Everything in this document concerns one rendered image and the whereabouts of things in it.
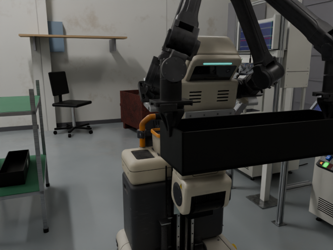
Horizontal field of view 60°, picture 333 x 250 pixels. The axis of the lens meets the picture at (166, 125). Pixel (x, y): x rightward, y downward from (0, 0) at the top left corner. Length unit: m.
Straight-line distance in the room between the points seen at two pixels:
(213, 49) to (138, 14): 5.06
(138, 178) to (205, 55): 0.69
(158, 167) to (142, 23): 4.90
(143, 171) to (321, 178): 1.58
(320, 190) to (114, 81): 4.42
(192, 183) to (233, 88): 0.42
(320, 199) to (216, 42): 1.81
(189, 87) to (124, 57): 4.92
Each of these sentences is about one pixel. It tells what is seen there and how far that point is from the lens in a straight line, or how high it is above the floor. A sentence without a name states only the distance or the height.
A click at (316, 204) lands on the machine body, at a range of 2.69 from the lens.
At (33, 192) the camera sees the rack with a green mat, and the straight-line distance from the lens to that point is 2.38.
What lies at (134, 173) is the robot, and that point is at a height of 0.76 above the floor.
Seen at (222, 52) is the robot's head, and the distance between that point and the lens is 1.13.
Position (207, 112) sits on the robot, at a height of 1.09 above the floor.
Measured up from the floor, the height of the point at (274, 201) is 0.01.
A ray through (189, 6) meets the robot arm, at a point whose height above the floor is 1.44.
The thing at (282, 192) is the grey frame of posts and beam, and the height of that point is 0.28.
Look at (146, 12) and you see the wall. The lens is 6.18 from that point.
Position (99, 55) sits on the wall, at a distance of 5.90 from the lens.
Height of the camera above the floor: 1.30
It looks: 13 degrees down
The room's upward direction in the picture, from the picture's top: straight up
